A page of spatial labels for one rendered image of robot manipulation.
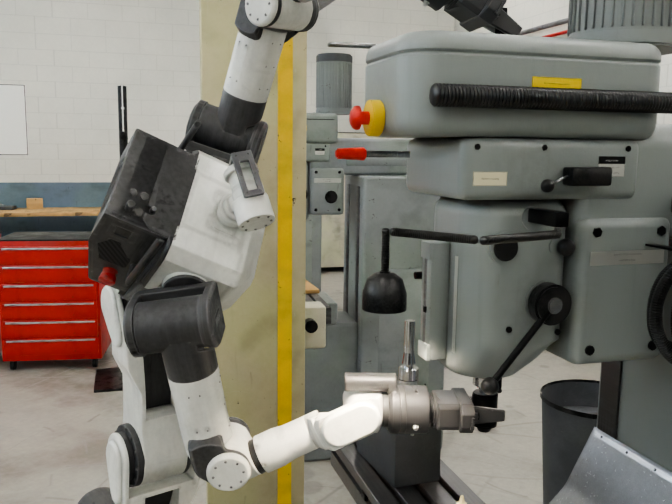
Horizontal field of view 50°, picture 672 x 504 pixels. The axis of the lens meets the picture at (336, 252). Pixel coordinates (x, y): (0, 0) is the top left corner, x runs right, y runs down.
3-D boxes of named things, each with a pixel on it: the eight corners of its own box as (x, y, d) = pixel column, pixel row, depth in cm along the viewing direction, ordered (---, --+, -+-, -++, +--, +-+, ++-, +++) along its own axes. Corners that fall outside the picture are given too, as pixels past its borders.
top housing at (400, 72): (408, 135, 107) (411, 25, 105) (354, 137, 132) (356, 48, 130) (667, 140, 121) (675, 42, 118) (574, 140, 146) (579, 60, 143)
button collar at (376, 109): (373, 136, 116) (374, 98, 116) (361, 136, 122) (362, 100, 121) (385, 136, 117) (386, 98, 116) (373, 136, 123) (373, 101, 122)
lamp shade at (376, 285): (353, 309, 115) (353, 271, 114) (378, 302, 121) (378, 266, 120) (390, 316, 111) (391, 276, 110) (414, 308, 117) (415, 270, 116)
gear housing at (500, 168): (461, 201, 112) (463, 136, 111) (403, 191, 135) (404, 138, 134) (640, 199, 122) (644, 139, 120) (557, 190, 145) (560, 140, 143)
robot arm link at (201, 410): (189, 500, 127) (163, 393, 119) (194, 456, 140) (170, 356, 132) (254, 488, 128) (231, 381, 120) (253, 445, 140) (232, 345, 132)
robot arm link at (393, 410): (407, 441, 129) (344, 441, 129) (400, 419, 140) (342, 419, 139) (409, 381, 127) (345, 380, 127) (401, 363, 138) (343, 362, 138)
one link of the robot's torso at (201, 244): (48, 316, 138) (98, 235, 112) (101, 182, 157) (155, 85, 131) (189, 366, 149) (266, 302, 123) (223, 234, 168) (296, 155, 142)
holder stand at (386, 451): (393, 489, 164) (396, 405, 161) (356, 451, 184) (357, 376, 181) (440, 480, 168) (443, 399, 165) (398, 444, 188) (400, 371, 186)
